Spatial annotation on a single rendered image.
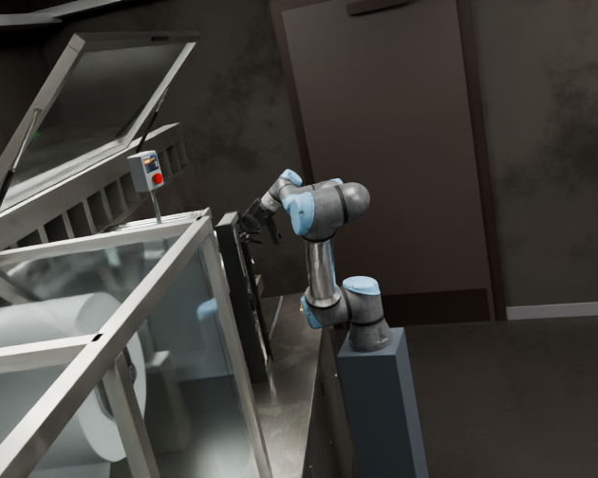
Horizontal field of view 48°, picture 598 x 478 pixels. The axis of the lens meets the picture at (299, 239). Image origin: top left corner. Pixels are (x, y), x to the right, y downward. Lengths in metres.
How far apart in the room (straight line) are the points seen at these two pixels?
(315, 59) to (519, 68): 1.17
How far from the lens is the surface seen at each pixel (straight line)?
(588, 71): 4.09
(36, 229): 1.96
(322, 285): 2.10
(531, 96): 4.08
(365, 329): 2.25
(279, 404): 2.08
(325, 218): 1.90
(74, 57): 1.57
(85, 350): 0.91
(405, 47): 4.04
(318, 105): 4.18
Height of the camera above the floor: 1.92
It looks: 16 degrees down
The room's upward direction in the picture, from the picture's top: 12 degrees counter-clockwise
